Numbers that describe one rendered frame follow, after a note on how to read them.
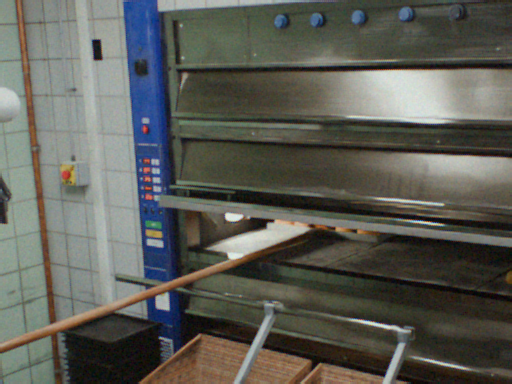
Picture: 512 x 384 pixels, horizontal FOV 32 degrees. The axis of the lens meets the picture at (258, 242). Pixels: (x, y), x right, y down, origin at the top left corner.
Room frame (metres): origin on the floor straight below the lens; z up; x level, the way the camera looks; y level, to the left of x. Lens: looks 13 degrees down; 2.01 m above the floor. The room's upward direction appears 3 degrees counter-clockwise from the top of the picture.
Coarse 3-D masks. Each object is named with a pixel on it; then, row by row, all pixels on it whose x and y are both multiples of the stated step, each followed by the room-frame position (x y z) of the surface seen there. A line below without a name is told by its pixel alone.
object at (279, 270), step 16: (192, 256) 3.40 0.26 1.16; (208, 256) 3.34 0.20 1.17; (224, 256) 3.30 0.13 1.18; (272, 272) 3.15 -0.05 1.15; (288, 272) 3.10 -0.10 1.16; (304, 272) 3.05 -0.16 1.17; (320, 272) 3.01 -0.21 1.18; (336, 272) 2.99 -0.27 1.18; (352, 272) 2.98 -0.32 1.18; (368, 288) 2.89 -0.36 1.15; (384, 288) 2.85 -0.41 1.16; (400, 288) 2.81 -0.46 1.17; (416, 288) 2.77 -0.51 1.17; (432, 288) 2.75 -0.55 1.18; (448, 288) 2.74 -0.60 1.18; (464, 288) 2.73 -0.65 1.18; (464, 304) 2.67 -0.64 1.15; (480, 304) 2.63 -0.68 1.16; (496, 304) 2.60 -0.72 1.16
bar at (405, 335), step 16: (176, 288) 2.94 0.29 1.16; (192, 288) 2.90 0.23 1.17; (240, 304) 2.76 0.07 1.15; (256, 304) 2.71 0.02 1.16; (272, 304) 2.68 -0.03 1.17; (272, 320) 2.67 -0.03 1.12; (320, 320) 2.56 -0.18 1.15; (336, 320) 2.52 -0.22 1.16; (352, 320) 2.49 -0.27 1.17; (368, 320) 2.47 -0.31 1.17; (400, 336) 2.37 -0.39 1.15; (256, 352) 2.61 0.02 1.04; (400, 352) 2.35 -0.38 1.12
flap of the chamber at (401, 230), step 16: (192, 208) 3.18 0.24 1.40; (208, 208) 3.13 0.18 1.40; (224, 208) 3.09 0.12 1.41; (240, 208) 3.04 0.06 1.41; (320, 224) 2.83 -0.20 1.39; (336, 224) 2.79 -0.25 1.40; (352, 224) 2.75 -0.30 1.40; (368, 224) 2.71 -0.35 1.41; (384, 224) 2.68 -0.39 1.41; (464, 240) 2.51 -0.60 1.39; (480, 240) 2.48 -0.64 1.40; (496, 240) 2.45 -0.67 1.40
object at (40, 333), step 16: (288, 240) 3.39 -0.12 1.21; (304, 240) 3.47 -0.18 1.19; (240, 256) 3.17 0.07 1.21; (256, 256) 3.22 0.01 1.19; (208, 272) 3.01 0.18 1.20; (160, 288) 2.82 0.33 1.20; (112, 304) 2.66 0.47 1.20; (128, 304) 2.70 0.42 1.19; (64, 320) 2.51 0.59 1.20; (80, 320) 2.55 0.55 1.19; (32, 336) 2.41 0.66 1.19; (0, 352) 2.32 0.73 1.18
